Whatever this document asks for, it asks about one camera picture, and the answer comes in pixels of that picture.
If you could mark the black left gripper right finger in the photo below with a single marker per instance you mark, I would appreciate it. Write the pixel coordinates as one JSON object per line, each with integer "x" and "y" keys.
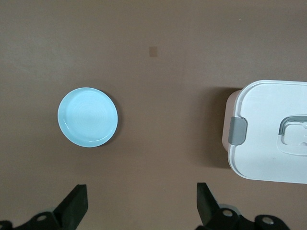
{"x": 208, "y": 210}

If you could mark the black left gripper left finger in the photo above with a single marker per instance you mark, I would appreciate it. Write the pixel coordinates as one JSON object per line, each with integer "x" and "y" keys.
{"x": 72, "y": 206}

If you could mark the light blue round plate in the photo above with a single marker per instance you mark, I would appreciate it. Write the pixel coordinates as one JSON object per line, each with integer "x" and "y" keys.
{"x": 87, "y": 117}

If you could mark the white lidded lunch box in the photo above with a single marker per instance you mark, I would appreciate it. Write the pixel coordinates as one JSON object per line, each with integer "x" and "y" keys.
{"x": 259, "y": 107}

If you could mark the brown tape patch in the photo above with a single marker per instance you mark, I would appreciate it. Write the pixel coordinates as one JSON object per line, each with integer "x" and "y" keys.
{"x": 153, "y": 51}

